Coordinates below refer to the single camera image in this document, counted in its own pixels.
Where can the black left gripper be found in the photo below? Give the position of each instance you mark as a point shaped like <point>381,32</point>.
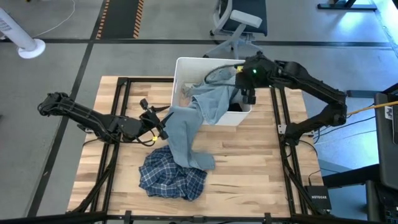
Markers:
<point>149,119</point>

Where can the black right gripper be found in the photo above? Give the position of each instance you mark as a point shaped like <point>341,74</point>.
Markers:
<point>253,76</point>

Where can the light blue denim garment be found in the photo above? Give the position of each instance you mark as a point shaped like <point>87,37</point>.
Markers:
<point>186,130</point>

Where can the black garment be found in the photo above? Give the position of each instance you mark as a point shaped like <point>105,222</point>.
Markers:
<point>236,107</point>

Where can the blue plaid shirt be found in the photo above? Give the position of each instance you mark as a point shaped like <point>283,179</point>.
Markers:
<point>168,180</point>

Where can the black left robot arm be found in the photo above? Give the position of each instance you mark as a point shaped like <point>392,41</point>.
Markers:
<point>93,119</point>

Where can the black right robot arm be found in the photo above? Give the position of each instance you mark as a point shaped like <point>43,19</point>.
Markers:
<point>311,84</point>

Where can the white woven plastic basket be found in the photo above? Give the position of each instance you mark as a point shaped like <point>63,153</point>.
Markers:
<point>189,67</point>

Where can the white office chair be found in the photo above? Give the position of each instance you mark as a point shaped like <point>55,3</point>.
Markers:
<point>242,18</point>

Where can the striped black floor mat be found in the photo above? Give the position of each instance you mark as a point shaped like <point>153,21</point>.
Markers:
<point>119,18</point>

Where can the black desk foot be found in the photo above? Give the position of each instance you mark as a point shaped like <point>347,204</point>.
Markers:
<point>345,4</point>
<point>360,93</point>

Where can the black desk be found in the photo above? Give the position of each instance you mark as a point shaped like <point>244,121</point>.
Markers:
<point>387,140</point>

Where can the black aluminium table frame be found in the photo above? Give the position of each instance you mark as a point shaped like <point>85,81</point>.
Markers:
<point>276,105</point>

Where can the black Netgear network switch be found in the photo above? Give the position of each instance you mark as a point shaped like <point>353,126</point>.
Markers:
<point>317,197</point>

